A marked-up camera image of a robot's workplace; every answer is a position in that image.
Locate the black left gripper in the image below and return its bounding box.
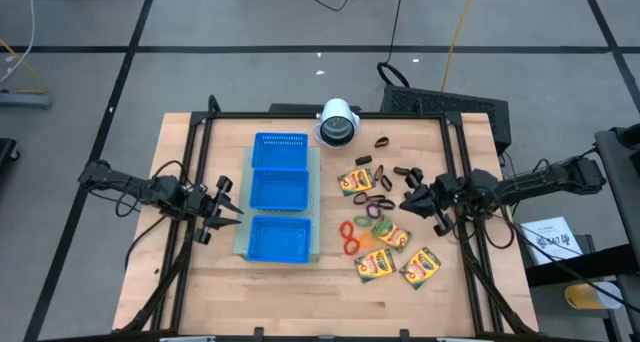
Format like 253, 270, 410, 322
167, 174, 246, 246

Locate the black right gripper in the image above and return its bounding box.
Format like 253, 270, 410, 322
398, 165, 477, 239

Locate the Crayola crayon box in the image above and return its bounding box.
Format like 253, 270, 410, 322
371, 216, 413, 254
337, 167, 377, 198
398, 246, 442, 291
353, 248, 398, 285

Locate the blue plastic basket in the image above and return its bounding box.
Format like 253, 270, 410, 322
246, 214, 313, 265
251, 131, 310, 172
248, 168, 311, 213

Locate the green perforated metal shelf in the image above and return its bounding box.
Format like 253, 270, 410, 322
233, 145, 322, 263

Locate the black perforated computer case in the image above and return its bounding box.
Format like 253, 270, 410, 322
380, 84, 512, 157

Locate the white paper sheet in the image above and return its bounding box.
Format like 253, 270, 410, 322
519, 215, 584, 267

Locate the yellow and white roll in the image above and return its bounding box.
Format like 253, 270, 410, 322
563, 280, 625, 312

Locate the black equipment cart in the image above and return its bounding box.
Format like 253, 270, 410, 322
523, 124, 640, 342

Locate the black chair part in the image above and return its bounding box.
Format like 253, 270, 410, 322
0, 137, 21, 177

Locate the grey power strip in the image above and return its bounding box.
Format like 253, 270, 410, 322
0, 91, 53, 110

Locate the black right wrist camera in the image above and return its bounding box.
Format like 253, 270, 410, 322
435, 173, 466, 199

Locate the long black cable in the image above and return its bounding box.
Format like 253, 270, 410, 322
492, 211, 640, 314
123, 214, 171, 273

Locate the black metal table frame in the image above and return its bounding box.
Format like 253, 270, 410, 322
113, 109, 540, 339

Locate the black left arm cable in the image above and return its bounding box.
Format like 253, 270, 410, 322
113, 159, 201, 219

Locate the thick yellow cable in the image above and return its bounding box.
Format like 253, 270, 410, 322
440, 0, 480, 92

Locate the black hanging cable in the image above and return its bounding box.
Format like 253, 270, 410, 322
375, 0, 412, 88

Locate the orange floor cable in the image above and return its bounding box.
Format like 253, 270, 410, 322
0, 37, 50, 95

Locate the white floor cable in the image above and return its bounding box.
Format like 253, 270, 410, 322
0, 0, 37, 86

